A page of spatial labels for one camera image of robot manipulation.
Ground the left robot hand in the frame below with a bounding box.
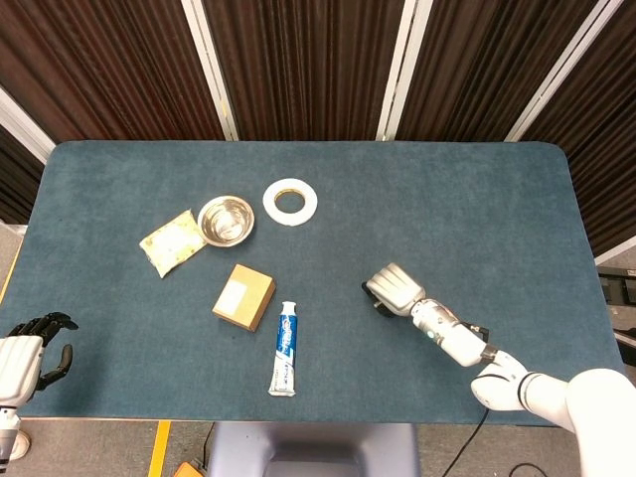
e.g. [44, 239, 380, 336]
[0, 311, 80, 404]

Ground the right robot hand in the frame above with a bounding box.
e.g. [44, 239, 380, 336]
[366, 262, 427, 318]

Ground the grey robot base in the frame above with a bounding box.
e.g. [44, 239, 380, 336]
[206, 421, 421, 477]

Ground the blue felt table cover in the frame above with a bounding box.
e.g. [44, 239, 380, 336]
[19, 140, 626, 428]

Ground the blue white toothpaste tube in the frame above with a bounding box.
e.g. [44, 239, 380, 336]
[267, 300, 301, 398]

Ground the brown cardboard box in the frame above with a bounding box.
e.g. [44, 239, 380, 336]
[211, 263, 277, 333]

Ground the white tape roll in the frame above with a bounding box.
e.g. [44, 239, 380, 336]
[261, 178, 319, 229]

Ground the yellow floor tape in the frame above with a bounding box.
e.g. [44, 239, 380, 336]
[147, 419, 173, 477]

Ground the brown corrugated partition panel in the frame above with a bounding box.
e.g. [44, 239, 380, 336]
[0, 123, 46, 225]
[397, 0, 600, 143]
[203, 0, 406, 142]
[0, 0, 228, 143]
[521, 0, 636, 257]

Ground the stainless steel bowl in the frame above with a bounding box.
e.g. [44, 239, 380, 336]
[197, 195, 256, 248]

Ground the yellow white snack packet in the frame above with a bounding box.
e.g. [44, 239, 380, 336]
[138, 208, 206, 280]

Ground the black equipment rack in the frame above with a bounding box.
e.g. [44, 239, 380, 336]
[595, 265, 636, 349]

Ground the black cable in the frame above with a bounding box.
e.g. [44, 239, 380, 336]
[459, 411, 493, 477]

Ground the white partition post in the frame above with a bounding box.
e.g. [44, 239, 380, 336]
[179, 0, 240, 142]
[504, 0, 617, 143]
[0, 86, 57, 165]
[376, 0, 423, 143]
[593, 238, 636, 267]

